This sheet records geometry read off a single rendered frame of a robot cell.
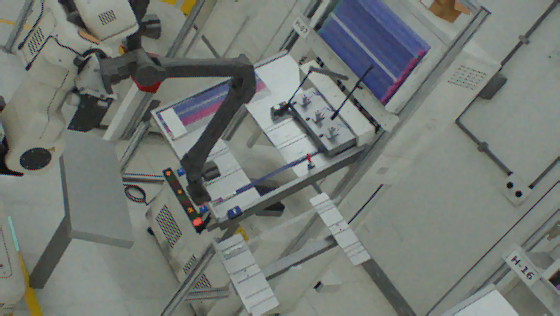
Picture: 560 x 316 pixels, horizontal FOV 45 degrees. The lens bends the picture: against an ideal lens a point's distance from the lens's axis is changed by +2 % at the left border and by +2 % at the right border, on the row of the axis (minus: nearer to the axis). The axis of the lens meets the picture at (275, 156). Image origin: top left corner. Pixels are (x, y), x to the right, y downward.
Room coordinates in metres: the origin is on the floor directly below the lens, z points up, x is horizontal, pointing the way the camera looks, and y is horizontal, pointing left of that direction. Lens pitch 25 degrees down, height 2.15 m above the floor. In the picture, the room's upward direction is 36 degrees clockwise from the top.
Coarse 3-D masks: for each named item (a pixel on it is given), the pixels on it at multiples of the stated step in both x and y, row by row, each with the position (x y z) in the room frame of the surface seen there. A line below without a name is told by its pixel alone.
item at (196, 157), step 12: (228, 84) 2.21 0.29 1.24; (228, 96) 2.17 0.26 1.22; (240, 96) 2.14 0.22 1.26; (252, 96) 2.16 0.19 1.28; (228, 108) 2.15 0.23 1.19; (216, 120) 2.15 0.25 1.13; (228, 120) 2.17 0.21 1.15; (204, 132) 2.16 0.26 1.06; (216, 132) 2.15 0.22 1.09; (204, 144) 2.14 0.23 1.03; (192, 156) 2.13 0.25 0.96; (204, 156) 2.15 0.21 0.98
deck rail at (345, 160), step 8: (352, 152) 2.63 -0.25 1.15; (360, 152) 2.65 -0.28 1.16; (336, 160) 2.58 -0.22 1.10; (344, 160) 2.60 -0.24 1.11; (352, 160) 2.64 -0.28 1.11; (320, 168) 2.54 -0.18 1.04; (328, 168) 2.55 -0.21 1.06; (336, 168) 2.59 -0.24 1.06; (304, 176) 2.49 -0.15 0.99; (312, 176) 2.51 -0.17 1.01; (320, 176) 2.55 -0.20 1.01; (288, 184) 2.45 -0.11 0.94; (296, 184) 2.46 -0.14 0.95; (304, 184) 2.50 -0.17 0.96; (272, 192) 2.41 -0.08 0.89; (280, 192) 2.42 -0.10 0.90; (288, 192) 2.45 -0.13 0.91; (256, 200) 2.36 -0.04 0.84; (264, 200) 2.37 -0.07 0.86; (272, 200) 2.41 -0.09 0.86; (248, 208) 2.33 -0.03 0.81; (256, 208) 2.36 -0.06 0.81; (224, 216) 2.28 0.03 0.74; (248, 216) 2.35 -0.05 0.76; (224, 224) 2.28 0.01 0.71
